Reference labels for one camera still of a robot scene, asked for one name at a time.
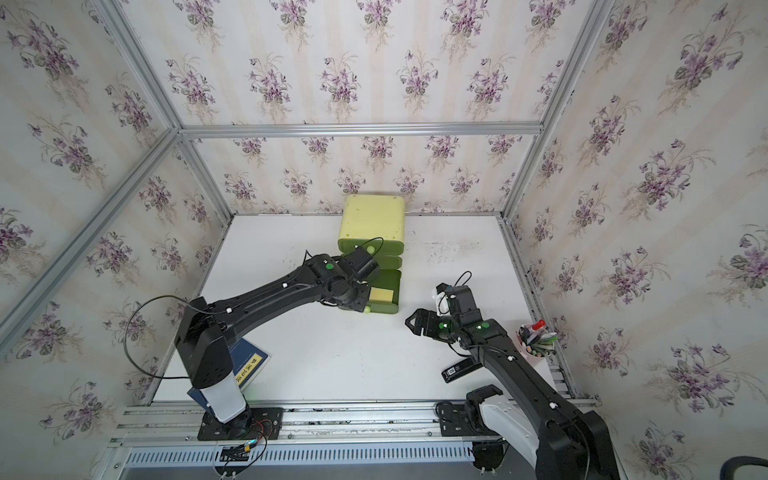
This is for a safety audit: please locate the dark blue book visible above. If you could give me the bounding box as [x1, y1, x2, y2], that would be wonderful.
[187, 339, 269, 419]

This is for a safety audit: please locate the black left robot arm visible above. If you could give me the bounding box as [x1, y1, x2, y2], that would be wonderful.
[174, 246, 378, 424]

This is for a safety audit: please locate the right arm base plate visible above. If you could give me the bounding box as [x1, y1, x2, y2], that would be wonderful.
[434, 385, 503, 437]

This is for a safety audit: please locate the pink pen holder cup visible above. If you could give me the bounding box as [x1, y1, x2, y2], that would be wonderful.
[517, 320, 559, 358]

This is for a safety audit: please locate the small circuit board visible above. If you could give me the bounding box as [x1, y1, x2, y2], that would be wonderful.
[219, 445, 251, 463]

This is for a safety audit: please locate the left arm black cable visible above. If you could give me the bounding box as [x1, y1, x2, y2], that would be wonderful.
[122, 293, 199, 380]

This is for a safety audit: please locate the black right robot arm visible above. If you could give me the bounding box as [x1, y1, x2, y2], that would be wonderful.
[405, 284, 620, 479]

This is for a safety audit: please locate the black stapler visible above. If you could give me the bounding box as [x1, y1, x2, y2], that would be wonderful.
[441, 357, 483, 384]

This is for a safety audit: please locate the yellow sticky note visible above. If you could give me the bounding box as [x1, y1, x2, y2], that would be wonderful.
[369, 287, 394, 303]

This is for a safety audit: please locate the green three-drawer cabinet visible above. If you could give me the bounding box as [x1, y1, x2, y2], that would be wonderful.
[337, 194, 406, 315]

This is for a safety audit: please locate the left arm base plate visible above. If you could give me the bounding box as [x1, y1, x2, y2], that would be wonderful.
[197, 407, 284, 442]

